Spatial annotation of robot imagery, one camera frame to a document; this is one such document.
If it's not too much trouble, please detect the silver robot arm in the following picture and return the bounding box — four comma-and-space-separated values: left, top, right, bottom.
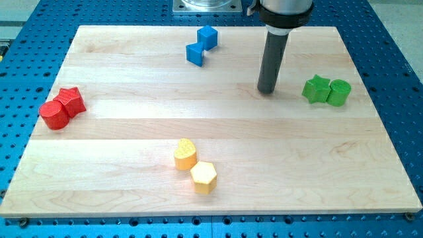
247, 0, 315, 29

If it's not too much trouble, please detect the blue triangle block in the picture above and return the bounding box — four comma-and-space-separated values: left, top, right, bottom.
186, 42, 204, 67

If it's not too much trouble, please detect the wooden board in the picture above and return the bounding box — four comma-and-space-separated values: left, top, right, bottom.
1, 25, 422, 218

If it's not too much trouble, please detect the left board clamp screw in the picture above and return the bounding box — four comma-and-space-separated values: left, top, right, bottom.
17, 218, 29, 228

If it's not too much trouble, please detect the board clamp screw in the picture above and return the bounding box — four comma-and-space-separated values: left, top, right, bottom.
403, 212, 415, 222
17, 218, 29, 228

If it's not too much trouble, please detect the right board clamp screw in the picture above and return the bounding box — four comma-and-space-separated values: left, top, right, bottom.
403, 212, 415, 222

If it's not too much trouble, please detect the yellow heart block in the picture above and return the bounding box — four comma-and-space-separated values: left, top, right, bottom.
174, 138, 197, 171

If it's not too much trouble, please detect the yellow hexagon block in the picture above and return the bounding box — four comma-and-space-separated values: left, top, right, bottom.
190, 161, 217, 194

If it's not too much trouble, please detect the blue cube block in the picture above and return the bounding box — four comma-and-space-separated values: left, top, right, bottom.
197, 25, 218, 51

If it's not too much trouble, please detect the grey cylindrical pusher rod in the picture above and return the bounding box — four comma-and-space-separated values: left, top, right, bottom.
257, 25, 291, 95

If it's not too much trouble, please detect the green star block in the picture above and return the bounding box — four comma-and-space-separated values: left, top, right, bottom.
301, 75, 331, 104

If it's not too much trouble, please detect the green cylinder block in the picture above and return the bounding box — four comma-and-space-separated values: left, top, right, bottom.
327, 79, 352, 106

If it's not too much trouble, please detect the red star block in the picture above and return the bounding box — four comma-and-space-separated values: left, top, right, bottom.
53, 87, 87, 118

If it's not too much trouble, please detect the red cylinder block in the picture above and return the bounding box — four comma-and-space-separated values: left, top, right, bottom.
39, 100, 70, 130

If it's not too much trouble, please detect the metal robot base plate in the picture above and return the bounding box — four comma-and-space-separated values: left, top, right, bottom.
173, 0, 243, 14

